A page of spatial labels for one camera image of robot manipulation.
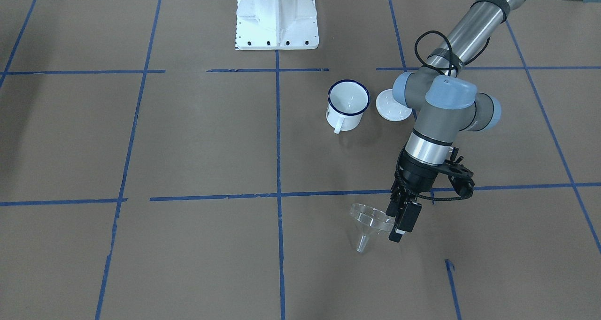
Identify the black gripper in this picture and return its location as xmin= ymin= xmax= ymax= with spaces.
xmin=386 ymin=147 xmax=444 ymax=243

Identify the clear plastic funnel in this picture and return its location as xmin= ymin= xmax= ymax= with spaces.
xmin=350 ymin=203 xmax=394 ymax=253

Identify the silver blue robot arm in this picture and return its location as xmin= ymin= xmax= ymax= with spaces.
xmin=386 ymin=0 xmax=600 ymax=243

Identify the white enamel cup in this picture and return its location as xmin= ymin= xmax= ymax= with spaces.
xmin=326 ymin=80 xmax=370 ymax=134

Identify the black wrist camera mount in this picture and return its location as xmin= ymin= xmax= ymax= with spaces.
xmin=439 ymin=147 xmax=475 ymax=200

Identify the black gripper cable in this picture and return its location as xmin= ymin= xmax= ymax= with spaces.
xmin=393 ymin=30 xmax=491 ymax=203

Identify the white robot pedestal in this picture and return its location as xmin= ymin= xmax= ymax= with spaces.
xmin=235 ymin=0 xmax=319 ymax=51

